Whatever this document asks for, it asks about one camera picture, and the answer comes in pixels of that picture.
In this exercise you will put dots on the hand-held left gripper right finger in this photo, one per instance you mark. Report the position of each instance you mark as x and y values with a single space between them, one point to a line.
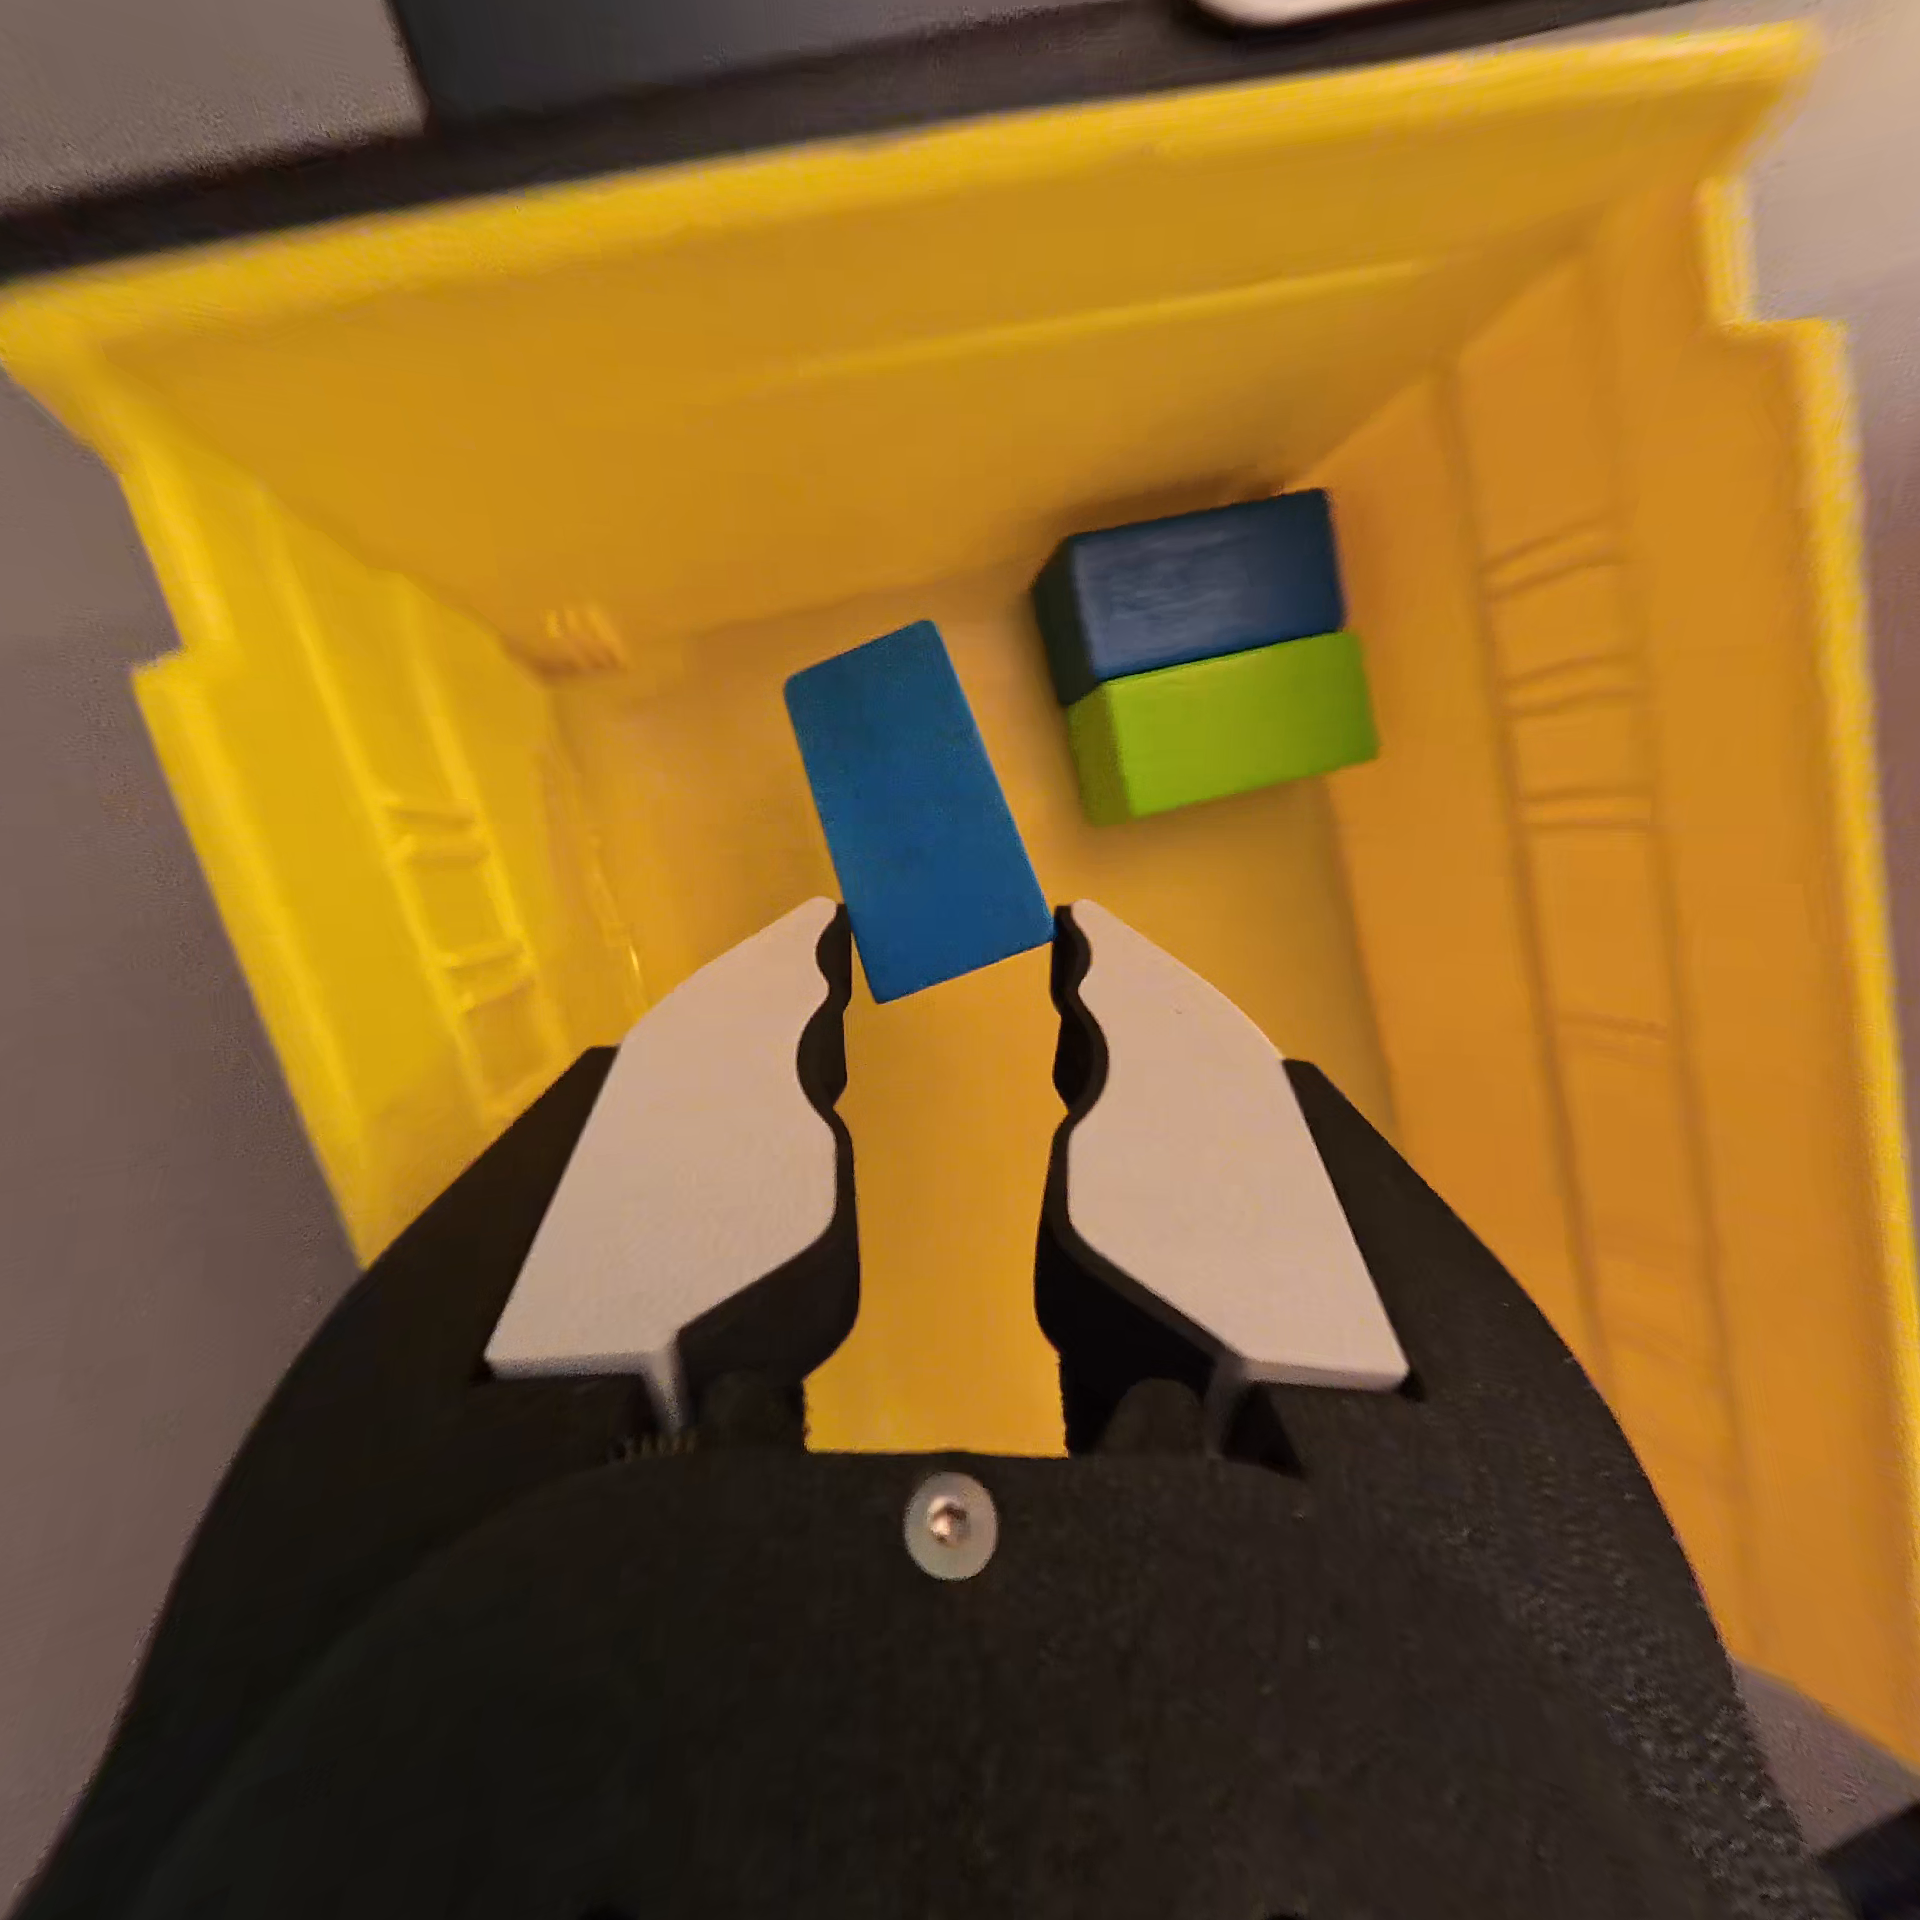
1214 1201

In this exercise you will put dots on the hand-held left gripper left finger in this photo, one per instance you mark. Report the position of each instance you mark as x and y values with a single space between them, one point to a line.
676 1201

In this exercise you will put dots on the blue rectangular block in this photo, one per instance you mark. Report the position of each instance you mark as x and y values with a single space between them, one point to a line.
914 811

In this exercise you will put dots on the green wooden block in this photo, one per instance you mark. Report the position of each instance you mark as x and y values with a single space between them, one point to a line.
1224 729

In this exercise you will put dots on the dark blue wooden block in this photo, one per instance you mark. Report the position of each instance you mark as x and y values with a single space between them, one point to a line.
1200 594

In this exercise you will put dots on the yellow plastic bin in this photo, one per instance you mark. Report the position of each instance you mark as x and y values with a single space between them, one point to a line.
751 451

